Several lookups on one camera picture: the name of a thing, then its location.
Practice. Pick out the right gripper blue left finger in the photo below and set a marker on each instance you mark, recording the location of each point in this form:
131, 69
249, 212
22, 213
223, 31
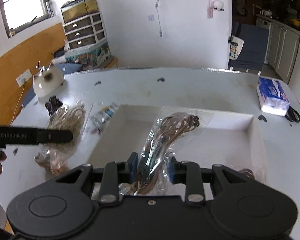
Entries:
129, 169

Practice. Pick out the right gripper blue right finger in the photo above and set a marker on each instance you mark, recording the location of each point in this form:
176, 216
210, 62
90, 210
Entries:
177, 171

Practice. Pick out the bag of brown hair ties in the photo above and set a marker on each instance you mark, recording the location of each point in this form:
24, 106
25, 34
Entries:
172, 130

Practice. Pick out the dark floral scrunchie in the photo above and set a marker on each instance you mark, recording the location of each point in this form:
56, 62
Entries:
53, 104

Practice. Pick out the bag of beige bead ties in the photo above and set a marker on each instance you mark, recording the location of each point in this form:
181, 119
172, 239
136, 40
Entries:
71, 117

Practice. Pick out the bag with peach scrunchie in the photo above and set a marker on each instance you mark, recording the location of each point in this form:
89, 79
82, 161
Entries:
54, 156

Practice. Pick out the white blue wipes packet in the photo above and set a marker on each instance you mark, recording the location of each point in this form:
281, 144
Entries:
101, 118

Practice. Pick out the white storage box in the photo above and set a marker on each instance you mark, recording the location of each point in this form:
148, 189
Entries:
232, 139

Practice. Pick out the cream cat plush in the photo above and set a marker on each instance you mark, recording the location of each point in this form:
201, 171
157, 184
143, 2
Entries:
47, 80

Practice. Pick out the tissue pack blue white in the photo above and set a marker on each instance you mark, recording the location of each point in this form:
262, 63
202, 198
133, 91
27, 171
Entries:
272, 97

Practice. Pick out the colourful patterned cloth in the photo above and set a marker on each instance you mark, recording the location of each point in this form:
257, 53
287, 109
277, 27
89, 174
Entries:
92, 55

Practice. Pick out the window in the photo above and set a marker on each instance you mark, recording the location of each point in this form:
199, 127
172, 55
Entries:
19, 15

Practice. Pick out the white drawer cabinet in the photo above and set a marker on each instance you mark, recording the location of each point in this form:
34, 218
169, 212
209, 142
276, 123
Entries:
86, 30

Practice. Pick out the hanging tote bag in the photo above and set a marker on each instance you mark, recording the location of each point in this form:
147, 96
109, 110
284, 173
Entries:
236, 45

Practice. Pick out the glass fish tank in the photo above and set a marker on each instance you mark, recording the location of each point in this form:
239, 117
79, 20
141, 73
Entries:
78, 8

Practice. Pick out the white wall socket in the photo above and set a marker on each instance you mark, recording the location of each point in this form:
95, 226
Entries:
23, 78

